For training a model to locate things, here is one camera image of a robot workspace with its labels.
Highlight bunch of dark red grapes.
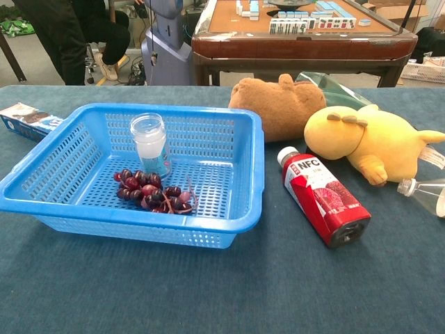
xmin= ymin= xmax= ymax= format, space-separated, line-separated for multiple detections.
xmin=113 ymin=168 xmax=199 ymax=215

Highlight yellow dinosaur plush toy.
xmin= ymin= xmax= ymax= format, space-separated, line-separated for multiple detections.
xmin=303 ymin=104 xmax=445 ymax=187

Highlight green bag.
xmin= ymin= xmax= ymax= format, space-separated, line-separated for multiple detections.
xmin=0 ymin=19 xmax=35 ymax=35

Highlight red NFC juice bottle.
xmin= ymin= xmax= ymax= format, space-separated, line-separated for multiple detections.
xmin=277 ymin=145 xmax=372 ymax=248

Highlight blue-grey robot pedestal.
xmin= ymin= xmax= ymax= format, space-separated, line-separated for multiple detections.
xmin=140 ymin=0 xmax=195 ymax=86

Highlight black office stool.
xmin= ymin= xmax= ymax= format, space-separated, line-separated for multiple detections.
xmin=85 ymin=41 xmax=100 ymax=84

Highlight teal table cloth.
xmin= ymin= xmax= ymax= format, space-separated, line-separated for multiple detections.
xmin=0 ymin=85 xmax=445 ymax=334

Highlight mahjong tile row green prints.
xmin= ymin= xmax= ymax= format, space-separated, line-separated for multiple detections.
xmin=269 ymin=17 xmax=316 ymax=35

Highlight brown capybara plush toy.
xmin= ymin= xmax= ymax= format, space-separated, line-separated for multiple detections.
xmin=227 ymin=73 xmax=327 ymax=143

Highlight mahjong tile row red prints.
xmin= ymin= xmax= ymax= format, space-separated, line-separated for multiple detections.
xmin=314 ymin=16 xmax=357 ymax=30

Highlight white perforated crate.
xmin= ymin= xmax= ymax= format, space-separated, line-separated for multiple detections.
xmin=399 ymin=61 xmax=445 ymax=84

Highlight clear plastic cup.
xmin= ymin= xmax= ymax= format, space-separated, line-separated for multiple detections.
xmin=129 ymin=113 xmax=172 ymax=180

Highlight person in black clothes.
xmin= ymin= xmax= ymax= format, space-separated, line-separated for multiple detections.
xmin=12 ymin=0 xmax=147 ymax=86

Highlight blue perforated plastic basket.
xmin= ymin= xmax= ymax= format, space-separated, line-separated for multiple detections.
xmin=0 ymin=102 xmax=266 ymax=249

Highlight brown mahjong table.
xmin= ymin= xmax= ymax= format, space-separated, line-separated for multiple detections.
xmin=191 ymin=0 xmax=419 ymax=88

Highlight blue pink cookie box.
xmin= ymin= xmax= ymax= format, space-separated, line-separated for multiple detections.
xmin=0 ymin=102 xmax=65 ymax=143

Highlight black bag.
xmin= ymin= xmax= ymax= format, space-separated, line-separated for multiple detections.
xmin=413 ymin=26 xmax=445 ymax=64

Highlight clear bottle with green label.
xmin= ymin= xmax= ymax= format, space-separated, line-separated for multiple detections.
xmin=397 ymin=177 xmax=445 ymax=218

